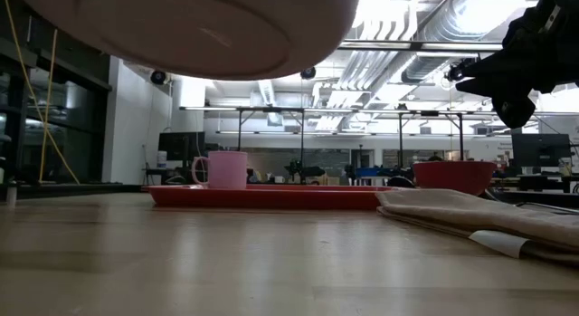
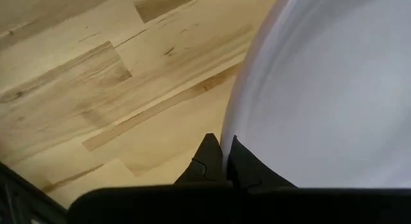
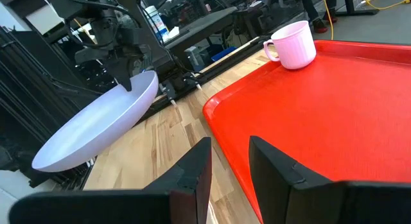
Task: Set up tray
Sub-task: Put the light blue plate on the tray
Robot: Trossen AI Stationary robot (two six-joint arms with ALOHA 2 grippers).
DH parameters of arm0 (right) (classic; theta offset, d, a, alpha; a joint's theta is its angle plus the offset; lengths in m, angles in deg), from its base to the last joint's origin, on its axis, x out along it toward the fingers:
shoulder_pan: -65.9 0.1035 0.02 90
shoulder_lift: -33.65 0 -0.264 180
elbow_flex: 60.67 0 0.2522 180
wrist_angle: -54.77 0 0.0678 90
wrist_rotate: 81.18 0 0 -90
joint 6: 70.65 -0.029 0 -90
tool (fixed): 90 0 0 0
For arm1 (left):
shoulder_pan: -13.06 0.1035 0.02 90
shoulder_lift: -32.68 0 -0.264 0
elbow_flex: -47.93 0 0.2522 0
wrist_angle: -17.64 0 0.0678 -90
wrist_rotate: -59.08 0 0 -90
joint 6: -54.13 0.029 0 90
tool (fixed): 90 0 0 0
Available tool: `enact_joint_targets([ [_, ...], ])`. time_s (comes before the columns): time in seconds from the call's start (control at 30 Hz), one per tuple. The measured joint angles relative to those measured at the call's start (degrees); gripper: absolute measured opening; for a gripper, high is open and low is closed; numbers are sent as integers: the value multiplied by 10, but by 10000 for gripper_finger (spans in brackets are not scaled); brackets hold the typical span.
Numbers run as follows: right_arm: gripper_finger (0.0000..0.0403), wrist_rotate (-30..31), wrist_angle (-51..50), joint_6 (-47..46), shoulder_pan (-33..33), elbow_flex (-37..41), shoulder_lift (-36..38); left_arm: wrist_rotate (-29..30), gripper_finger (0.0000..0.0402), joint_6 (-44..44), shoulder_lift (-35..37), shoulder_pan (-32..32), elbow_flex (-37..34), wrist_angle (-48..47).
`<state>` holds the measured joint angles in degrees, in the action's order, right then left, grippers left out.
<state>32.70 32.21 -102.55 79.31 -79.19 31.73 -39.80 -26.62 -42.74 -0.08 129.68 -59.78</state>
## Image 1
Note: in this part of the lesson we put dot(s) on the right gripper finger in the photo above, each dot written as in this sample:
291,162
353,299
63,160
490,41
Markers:
511,62
497,88

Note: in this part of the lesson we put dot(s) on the magenta plastic bowl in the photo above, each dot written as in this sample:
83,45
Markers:
452,175

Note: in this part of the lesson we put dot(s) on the beige cloth napkin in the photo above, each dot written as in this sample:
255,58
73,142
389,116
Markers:
452,212

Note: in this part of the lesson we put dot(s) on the pink plastic mug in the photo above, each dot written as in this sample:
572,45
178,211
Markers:
226,171

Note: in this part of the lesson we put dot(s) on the lilac plastic plate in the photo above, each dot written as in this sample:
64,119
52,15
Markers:
181,35

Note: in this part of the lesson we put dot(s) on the background black robot arm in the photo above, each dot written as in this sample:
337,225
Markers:
307,171

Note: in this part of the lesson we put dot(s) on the red plastic tray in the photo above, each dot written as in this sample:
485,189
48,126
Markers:
271,199

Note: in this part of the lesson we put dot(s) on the black computer monitor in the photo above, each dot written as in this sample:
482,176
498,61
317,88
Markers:
540,150
181,146

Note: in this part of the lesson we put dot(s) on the long ceiling light bar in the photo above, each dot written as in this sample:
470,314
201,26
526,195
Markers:
420,45

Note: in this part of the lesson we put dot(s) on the person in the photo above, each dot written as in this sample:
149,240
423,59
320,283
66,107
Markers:
435,157

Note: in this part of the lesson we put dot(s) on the blue storage bin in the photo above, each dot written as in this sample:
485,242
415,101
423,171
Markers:
367,172

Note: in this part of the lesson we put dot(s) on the black hanging rig camera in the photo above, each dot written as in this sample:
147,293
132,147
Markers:
308,73
158,77
457,72

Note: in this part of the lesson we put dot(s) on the black background rig frame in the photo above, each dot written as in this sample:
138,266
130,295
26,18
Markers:
429,113

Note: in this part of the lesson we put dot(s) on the silver ventilation duct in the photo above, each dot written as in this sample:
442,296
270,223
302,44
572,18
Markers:
452,12

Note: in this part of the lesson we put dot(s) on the white cylindrical post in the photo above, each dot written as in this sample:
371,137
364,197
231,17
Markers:
12,196

